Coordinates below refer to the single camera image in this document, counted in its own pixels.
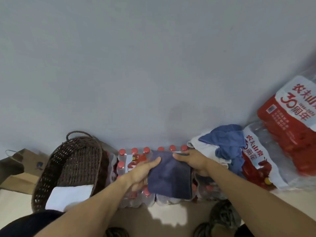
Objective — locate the person's right forearm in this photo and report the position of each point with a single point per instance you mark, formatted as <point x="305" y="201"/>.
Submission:
<point x="259" y="202"/>

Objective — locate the person's grey shoe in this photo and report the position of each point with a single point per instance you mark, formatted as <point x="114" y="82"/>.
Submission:
<point x="222" y="214"/>
<point x="117" y="232"/>

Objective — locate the light blue towel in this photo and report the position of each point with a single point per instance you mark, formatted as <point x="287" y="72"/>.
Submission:
<point x="229" y="140"/>

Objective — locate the white towel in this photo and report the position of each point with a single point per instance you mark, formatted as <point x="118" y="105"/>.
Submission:
<point x="66" y="197"/>

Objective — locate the person's right hand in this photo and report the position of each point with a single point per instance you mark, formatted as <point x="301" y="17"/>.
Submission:
<point x="195" y="161"/>

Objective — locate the brown paper bag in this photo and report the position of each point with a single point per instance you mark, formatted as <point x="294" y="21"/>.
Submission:
<point x="22" y="175"/>

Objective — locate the cream towel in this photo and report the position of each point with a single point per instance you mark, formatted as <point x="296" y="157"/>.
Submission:
<point x="205" y="148"/>

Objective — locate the dark brown wicker basket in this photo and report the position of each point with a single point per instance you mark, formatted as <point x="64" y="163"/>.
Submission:
<point x="74" y="160"/>

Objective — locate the person's left forearm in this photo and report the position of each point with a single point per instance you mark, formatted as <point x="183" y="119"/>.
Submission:
<point x="86" y="209"/>

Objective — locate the dark blue towel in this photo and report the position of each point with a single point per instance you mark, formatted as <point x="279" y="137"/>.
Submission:
<point x="170" y="175"/>

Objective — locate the person's left grey shoe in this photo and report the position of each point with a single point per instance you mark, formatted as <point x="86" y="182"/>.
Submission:
<point x="117" y="232"/>

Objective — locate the person's right grey shoe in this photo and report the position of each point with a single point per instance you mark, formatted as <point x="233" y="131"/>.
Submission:
<point x="222" y="214"/>

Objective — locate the person's left hand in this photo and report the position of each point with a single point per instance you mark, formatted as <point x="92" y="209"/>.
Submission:
<point x="140" y="173"/>

